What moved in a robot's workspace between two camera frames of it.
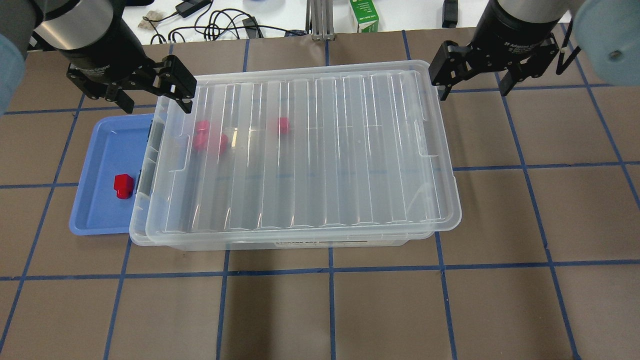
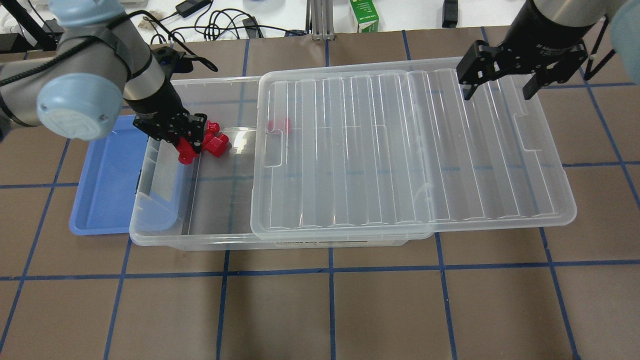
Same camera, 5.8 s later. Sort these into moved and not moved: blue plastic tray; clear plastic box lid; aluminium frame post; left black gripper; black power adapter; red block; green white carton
Moved: red block; left black gripper; clear plastic box lid
Not moved: green white carton; aluminium frame post; black power adapter; blue plastic tray
